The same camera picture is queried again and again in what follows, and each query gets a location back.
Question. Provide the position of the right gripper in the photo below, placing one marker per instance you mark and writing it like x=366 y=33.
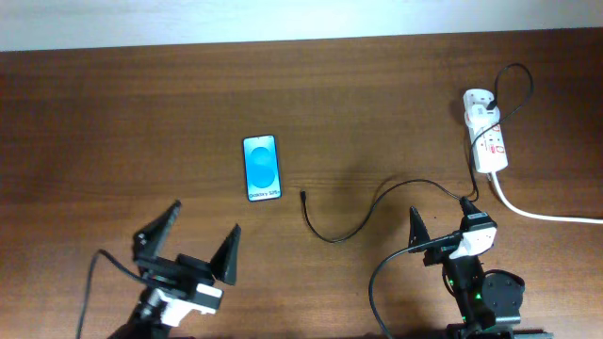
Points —
x=443 y=252

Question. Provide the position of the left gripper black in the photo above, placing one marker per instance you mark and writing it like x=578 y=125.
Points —
x=168 y=271

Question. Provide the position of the blue screen smartphone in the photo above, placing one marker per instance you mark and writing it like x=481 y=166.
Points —
x=262 y=171

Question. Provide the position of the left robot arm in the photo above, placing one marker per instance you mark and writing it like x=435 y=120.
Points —
x=144 y=322

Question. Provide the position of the white charger adapter plug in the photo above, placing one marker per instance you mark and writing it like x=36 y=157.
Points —
x=477 y=116

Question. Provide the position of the white power strip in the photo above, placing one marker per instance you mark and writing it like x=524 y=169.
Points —
x=489 y=150

